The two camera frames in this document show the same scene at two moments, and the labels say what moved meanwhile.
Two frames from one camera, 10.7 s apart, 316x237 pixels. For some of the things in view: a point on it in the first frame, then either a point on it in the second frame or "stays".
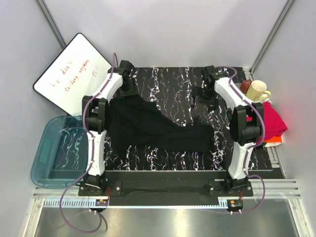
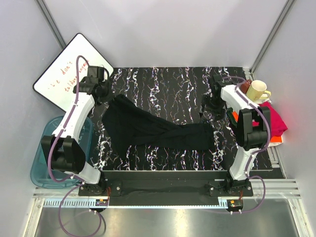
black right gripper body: [208, 97] to [214, 106]
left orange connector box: [101, 202] stays
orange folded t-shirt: [274, 139] stays
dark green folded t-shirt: [229, 114] stays
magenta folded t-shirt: [274, 125] stays
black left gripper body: [128, 89] to [106, 91]
